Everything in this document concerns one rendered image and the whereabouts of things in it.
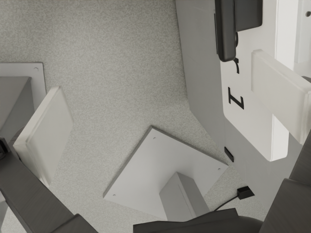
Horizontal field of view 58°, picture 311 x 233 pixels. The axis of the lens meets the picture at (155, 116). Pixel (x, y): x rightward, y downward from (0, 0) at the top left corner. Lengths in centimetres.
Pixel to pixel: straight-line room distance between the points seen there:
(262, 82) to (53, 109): 13
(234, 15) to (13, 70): 103
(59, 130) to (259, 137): 20
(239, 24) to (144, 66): 97
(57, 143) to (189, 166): 130
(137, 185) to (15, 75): 75
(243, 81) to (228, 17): 9
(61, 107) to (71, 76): 99
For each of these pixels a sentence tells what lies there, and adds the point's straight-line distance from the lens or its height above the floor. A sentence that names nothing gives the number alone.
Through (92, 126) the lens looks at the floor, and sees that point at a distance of 128.
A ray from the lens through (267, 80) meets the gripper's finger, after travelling 18.
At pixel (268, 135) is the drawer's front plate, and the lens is 29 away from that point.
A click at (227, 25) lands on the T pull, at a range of 24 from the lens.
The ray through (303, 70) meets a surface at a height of 84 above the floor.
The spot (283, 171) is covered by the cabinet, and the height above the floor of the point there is 73.
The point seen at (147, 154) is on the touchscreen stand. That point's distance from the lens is 135.
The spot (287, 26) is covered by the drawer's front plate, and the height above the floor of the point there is 93.
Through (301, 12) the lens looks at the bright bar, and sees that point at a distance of 35.
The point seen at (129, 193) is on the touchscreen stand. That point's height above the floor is 4.
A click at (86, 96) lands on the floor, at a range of 121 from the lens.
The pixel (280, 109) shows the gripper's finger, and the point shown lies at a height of 100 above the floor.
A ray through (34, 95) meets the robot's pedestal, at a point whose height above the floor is 2.
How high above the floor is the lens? 112
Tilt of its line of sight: 60 degrees down
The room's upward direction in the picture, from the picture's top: 154 degrees clockwise
